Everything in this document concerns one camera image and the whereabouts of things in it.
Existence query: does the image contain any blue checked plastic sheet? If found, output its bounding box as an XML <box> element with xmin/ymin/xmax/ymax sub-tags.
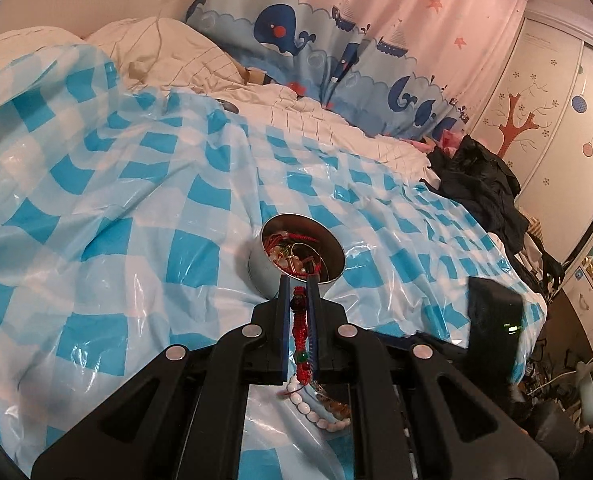
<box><xmin>0</xmin><ymin>42</ymin><xmax>548</xmax><ymax>480</ymax></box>

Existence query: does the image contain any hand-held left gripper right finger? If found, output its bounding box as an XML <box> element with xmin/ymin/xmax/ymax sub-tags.
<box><xmin>307</xmin><ymin>279</ymin><xmax>559</xmax><ymax>480</ymax></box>

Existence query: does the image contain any round metal tin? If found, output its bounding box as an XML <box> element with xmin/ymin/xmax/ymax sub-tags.
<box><xmin>248</xmin><ymin>214</ymin><xmax>346</xmax><ymax>306</ymax></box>

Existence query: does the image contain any red beaded bracelet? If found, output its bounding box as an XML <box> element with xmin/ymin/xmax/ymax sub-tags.
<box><xmin>276</xmin><ymin>286</ymin><xmax>320</xmax><ymax>402</ymax></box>

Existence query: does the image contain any pink cloth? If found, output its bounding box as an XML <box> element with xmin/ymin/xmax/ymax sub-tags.
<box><xmin>410</xmin><ymin>129</ymin><xmax>465</xmax><ymax>154</ymax></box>

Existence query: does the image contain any white bead bracelet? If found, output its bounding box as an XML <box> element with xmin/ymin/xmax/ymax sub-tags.
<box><xmin>283</xmin><ymin>376</ymin><xmax>352</xmax><ymax>434</ymax></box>

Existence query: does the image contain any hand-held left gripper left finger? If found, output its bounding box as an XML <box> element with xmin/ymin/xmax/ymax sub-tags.
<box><xmin>30</xmin><ymin>276</ymin><xmax>292</xmax><ymax>480</ymax></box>

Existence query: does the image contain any white wardrobe with tree decal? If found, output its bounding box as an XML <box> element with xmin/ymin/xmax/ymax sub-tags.
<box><xmin>469</xmin><ymin>10</ymin><xmax>593</xmax><ymax>283</ymax></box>

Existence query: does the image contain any white quilt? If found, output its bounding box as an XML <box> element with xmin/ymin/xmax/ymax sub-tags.
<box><xmin>0</xmin><ymin>16</ymin><xmax>443</xmax><ymax>182</ymax></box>

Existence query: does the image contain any brown bead bracelet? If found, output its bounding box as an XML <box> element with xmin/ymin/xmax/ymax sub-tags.
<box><xmin>317</xmin><ymin>391</ymin><xmax>352</xmax><ymax>418</ymax></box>

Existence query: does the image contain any tangle of red cord jewelry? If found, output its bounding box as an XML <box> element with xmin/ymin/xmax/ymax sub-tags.
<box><xmin>262</xmin><ymin>230</ymin><xmax>328</xmax><ymax>282</ymax></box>

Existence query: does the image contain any pink whale print curtain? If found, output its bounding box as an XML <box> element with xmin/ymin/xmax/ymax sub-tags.
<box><xmin>185</xmin><ymin>0</ymin><xmax>533</xmax><ymax>142</ymax></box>

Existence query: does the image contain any pile of black clothes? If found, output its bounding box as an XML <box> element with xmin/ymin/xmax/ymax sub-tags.
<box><xmin>420</xmin><ymin>134</ymin><xmax>563</xmax><ymax>292</ymax></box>

